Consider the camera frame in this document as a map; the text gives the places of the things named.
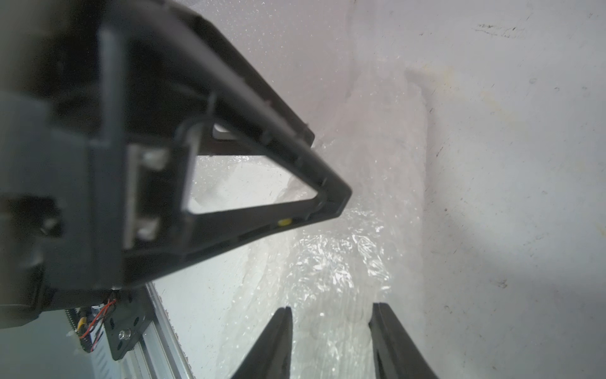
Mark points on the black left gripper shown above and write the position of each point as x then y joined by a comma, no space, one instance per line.
67,175

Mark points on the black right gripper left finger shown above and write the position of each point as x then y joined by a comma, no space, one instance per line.
270,356

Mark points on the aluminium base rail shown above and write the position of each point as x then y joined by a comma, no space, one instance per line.
128,336

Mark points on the clear vase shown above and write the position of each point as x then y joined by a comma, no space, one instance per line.
329,274

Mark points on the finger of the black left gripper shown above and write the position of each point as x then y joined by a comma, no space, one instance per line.
177,90

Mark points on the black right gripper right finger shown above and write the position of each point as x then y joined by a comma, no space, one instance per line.
394,352

